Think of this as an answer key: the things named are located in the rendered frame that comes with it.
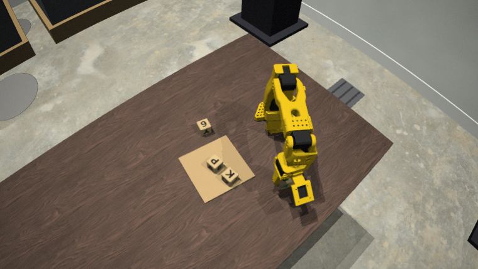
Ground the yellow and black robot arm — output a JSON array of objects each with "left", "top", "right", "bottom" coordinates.
[{"left": 254, "top": 64, "right": 318, "bottom": 165}]

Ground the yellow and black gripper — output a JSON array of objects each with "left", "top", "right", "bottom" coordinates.
[{"left": 272, "top": 152, "right": 314, "bottom": 206}]

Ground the beige flat mat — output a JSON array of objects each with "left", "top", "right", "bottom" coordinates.
[{"left": 179, "top": 135, "right": 255, "bottom": 203}]

